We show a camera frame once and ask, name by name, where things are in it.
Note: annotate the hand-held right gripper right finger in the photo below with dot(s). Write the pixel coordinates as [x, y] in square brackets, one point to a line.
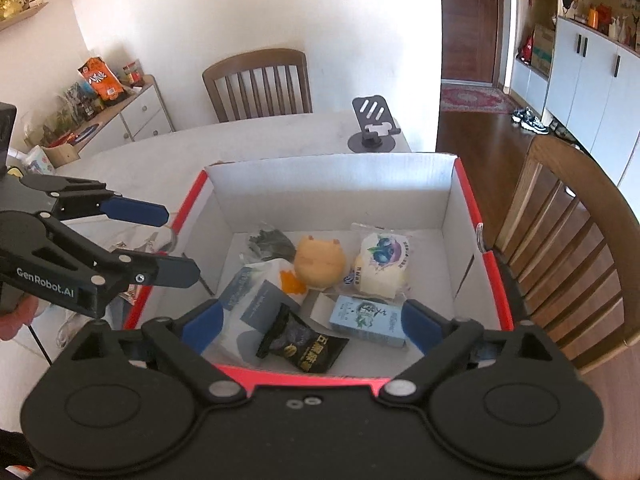
[420, 325]

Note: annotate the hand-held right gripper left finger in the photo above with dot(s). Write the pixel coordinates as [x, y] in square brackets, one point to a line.
[202, 327]

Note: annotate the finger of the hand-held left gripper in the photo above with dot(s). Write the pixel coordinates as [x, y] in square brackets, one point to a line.
[140, 211]
[175, 272]

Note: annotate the large white snack bag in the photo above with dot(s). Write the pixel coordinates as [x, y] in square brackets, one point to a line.
[250, 310]

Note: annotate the light blue small carton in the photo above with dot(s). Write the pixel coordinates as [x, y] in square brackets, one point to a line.
[365, 317]

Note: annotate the blueberry print bread packet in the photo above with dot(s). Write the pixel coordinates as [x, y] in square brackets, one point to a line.
[380, 275]

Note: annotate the black snack packet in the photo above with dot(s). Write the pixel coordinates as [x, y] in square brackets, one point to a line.
[295, 345]

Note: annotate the dark grey wrapper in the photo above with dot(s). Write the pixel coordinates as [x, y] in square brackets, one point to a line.
[270, 245]

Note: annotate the yellow plush toy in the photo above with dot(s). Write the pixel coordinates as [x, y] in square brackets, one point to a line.
[320, 262]

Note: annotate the red and white cardboard box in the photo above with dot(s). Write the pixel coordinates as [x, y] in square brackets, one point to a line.
[325, 185]

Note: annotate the white marble desktop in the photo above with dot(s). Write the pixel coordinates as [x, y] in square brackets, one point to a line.
[200, 150]

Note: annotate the person's left hand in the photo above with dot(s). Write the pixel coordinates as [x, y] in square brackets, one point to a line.
[12, 322]

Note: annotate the white sideboard with wooden top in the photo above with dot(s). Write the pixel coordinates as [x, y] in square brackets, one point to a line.
[145, 115]

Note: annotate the small wooden box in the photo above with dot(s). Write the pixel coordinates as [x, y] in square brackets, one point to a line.
[61, 155]

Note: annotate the white printed mug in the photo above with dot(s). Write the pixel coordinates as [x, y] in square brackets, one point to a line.
[39, 161]

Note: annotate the cream yellow appliance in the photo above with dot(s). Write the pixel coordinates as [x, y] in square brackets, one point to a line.
[15, 162]

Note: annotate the dark printed packet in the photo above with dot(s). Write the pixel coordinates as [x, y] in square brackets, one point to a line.
[82, 100]

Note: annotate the orange snack bag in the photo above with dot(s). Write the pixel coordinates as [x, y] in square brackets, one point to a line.
[102, 82]

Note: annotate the red labelled jar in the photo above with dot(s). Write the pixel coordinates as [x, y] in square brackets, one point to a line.
[134, 75]

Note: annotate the wooden slat-back chair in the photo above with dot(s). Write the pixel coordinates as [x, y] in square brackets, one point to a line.
[255, 60]
[590, 170]

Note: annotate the grey phone stand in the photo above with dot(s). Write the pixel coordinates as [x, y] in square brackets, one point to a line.
[372, 110]

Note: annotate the black and white sneaker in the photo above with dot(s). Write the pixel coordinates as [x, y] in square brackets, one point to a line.
[520, 115]
[536, 125]

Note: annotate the red patterned rug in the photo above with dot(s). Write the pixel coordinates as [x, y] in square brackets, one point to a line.
[475, 99]

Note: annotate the light shoe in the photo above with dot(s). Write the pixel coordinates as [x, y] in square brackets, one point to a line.
[565, 135]

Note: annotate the grey low cabinet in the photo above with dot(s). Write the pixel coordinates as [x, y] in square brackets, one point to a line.
[527, 82]

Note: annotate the grey tall cabinet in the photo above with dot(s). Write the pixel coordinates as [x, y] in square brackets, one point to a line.
[590, 100]

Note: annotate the dark brown door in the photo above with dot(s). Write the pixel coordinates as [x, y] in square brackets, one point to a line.
[470, 35]

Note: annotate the red bag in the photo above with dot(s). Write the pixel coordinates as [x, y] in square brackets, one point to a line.
[525, 50]

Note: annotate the brown cardboard box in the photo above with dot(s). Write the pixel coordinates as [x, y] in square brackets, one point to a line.
[542, 50]

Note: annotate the orange bottle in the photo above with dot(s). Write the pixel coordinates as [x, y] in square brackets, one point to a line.
[592, 17]

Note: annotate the framed photo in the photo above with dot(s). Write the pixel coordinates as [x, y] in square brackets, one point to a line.
[629, 1]

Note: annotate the wooden wall shelf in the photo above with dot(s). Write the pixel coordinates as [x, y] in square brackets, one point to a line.
[25, 15]

